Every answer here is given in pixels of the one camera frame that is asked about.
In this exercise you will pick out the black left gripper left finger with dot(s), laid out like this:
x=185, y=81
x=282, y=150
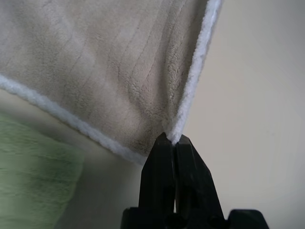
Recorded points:
x=159, y=176

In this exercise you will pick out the green folded towel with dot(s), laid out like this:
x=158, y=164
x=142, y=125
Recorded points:
x=28, y=171

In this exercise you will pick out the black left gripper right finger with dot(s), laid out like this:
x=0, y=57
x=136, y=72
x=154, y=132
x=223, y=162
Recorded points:
x=195, y=186

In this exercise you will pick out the beige towel with white trim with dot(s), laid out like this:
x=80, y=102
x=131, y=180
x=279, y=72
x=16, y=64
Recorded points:
x=83, y=59

